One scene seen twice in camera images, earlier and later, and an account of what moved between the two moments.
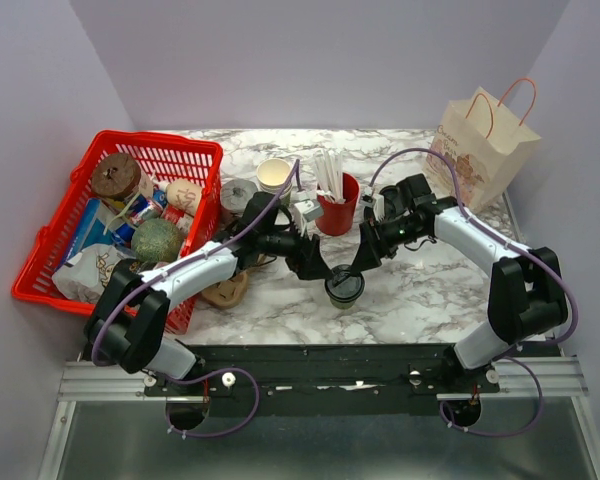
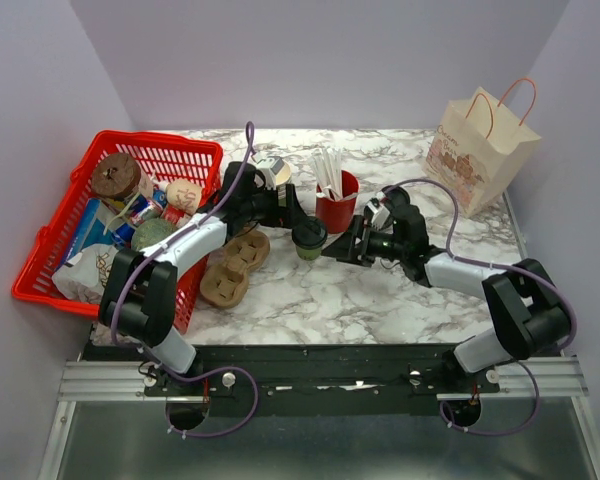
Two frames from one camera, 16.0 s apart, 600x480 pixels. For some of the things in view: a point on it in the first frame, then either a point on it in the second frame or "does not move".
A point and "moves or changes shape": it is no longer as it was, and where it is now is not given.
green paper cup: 343,305 moves or changes shape
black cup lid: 344,283 → 309,232
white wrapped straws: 329,173 does not move
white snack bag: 85,276 does not move
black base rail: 326,381 does not move
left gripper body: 295,256 → 282,216
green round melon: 157,241 does not move
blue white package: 96,228 does not move
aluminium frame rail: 540,426 does not move
